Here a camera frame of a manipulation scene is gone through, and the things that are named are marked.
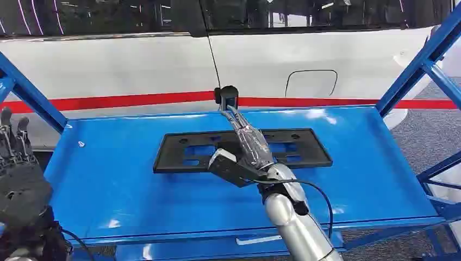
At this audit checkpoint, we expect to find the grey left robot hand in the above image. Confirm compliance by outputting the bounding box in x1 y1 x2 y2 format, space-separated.
0 107 54 232

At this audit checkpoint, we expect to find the black cylindrical tool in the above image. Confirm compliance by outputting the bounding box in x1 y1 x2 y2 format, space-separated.
214 85 240 112

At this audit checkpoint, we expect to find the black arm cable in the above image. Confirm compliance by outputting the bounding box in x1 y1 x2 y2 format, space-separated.
252 178 334 240
60 228 95 261

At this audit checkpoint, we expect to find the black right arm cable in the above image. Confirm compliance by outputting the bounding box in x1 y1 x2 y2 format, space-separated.
252 178 334 240

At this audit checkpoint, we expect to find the black plastic plate holder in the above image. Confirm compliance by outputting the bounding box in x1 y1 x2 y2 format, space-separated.
153 128 333 175

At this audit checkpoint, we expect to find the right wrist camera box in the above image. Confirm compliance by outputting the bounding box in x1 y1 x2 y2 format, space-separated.
208 148 268 188

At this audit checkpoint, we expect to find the white label strip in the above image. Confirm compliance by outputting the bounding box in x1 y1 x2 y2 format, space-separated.
235 234 282 247

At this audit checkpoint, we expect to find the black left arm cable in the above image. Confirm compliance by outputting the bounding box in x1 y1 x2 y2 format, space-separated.
60 228 95 261

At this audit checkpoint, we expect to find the blue metal cart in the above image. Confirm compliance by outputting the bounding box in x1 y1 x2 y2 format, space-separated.
0 0 461 261

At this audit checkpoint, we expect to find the white car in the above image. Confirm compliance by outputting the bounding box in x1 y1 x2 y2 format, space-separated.
0 0 455 152

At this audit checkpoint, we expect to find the red barrier tape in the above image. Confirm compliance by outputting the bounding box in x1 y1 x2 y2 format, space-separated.
0 90 459 114

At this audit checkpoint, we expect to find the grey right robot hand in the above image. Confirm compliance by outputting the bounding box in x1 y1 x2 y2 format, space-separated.
220 104 276 171

